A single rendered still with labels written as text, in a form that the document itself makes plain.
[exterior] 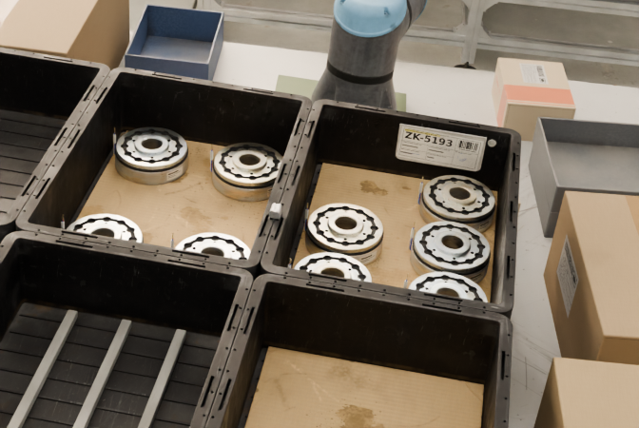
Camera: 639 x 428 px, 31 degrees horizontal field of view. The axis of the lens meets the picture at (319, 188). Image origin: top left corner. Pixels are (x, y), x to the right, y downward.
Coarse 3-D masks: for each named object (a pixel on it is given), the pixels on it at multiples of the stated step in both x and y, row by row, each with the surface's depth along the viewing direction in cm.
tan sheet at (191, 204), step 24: (192, 144) 172; (192, 168) 167; (96, 192) 160; (120, 192) 161; (144, 192) 161; (168, 192) 162; (192, 192) 162; (216, 192) 163; (144, 216) 157; (168, 216) 157; (192, 216) 158; (216, 216) 158; (240, 216) 159; (144, 240) 153; (168, 240) 153; (240, 240) 154
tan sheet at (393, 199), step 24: (336, 168) 170; (336, 192) 165; (360, 192) 166; (384, 192) 166; (408, 192) 166; (384, 216) 161; (408, 216) 162; (384, 240) 157; (408, 240) 158; (384, 264) 153; (408, 264) 153
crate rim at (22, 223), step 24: (120, 72) 168; (144, 72) 168; (96, 96) 162; (264, 96) 166; (288, 96) 166; (72, 144) 152; (288, 144) 156; (48, 168) 147; (288, 168) 151; (24, 216) 139; (264, 216) 143; (96, 240) 136; (120, 240) 137; (264, 240) 139; (240, 264) 135
